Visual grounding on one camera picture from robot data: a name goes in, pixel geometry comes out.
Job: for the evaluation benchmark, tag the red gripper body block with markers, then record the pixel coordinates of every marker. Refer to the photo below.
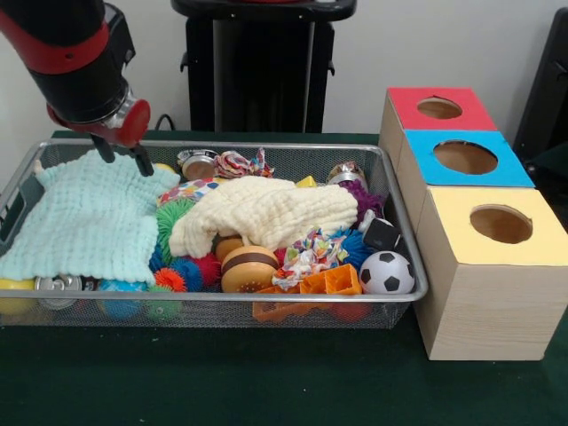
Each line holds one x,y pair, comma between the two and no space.
135,122

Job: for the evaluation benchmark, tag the toy burger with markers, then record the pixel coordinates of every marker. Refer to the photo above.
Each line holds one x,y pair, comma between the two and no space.
248,269

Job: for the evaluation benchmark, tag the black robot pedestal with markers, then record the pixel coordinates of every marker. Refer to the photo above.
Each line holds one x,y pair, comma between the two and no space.
257,71

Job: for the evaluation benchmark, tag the black and white soccer ball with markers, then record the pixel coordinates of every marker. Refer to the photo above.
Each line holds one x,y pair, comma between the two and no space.
387,272

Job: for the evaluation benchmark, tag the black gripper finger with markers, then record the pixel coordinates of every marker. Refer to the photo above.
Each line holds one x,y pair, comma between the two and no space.
106,152
142,161

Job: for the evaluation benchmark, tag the dark green table cloth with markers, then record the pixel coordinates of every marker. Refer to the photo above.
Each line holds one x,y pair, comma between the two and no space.
266,382

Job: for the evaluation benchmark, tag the black cube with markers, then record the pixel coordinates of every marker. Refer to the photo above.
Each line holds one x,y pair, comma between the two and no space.
382,233

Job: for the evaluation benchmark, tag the wooden box with three holes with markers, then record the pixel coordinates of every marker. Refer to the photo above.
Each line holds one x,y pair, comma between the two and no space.
479,311

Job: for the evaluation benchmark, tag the cream yellow cloth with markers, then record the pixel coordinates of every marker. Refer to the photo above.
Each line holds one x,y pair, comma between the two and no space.
266,213

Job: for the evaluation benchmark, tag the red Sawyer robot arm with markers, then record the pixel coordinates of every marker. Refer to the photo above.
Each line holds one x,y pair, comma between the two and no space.
62,53

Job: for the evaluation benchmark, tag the green spiky ball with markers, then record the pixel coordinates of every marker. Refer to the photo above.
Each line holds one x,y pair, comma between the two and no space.
173,222

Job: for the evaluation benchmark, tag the orange plastic toy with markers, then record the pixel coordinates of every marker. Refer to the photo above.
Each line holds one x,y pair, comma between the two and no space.
312,288

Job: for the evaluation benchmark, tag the flat colourful dotted packet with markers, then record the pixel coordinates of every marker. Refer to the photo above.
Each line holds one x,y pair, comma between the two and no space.
189,189

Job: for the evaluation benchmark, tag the colourful dotted cloth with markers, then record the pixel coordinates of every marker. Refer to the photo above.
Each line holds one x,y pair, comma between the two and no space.
241,162

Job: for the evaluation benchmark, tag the clear shallow bin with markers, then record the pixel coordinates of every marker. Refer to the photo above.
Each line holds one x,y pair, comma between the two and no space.
293,160

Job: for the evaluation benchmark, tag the black stand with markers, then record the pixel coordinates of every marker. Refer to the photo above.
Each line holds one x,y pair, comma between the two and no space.
550,106

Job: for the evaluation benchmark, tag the mint green cloth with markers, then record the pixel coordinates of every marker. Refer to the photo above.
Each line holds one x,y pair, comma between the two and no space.
80,222

